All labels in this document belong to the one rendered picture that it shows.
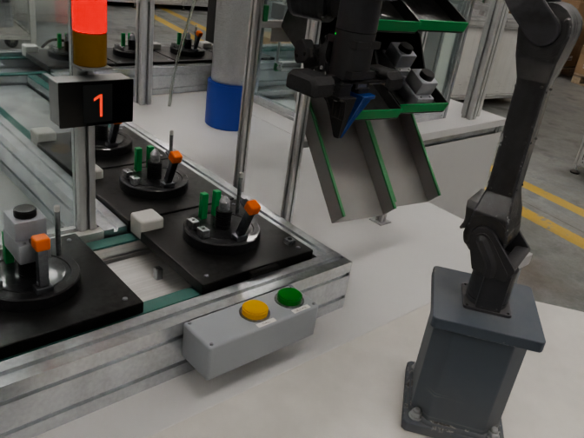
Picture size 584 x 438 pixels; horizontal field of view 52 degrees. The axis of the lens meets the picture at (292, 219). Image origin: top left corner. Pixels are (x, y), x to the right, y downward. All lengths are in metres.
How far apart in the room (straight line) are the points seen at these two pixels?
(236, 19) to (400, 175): 0.83
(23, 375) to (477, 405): 0.60
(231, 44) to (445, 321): 1.32
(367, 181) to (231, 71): 0.84
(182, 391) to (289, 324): 0.19
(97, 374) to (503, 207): 0.58
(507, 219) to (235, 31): 1.31
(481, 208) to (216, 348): 0.40
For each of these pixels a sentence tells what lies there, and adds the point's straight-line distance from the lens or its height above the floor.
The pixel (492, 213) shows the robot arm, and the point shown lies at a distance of 0.81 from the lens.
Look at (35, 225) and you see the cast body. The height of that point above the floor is 1.08.
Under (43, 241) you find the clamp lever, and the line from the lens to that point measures 0.87.
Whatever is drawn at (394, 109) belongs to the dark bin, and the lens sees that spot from 1.17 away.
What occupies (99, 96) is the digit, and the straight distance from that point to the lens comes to 1.00.
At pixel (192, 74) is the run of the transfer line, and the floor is 0.93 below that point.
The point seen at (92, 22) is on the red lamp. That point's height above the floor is 1.33.
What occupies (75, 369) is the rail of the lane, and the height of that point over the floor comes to 0.95.
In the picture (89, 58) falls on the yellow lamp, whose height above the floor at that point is 1.27.
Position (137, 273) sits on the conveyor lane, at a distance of 1.09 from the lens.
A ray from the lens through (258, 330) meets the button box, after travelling 0.90.
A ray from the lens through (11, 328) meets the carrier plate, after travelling 0.89.
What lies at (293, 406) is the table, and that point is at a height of 0.86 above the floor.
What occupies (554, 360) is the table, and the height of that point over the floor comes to 0.86.
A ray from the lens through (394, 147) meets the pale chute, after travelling 1.36.
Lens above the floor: 1.50
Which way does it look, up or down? 26 degrees down
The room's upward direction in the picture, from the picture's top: 8 degrees clockwise
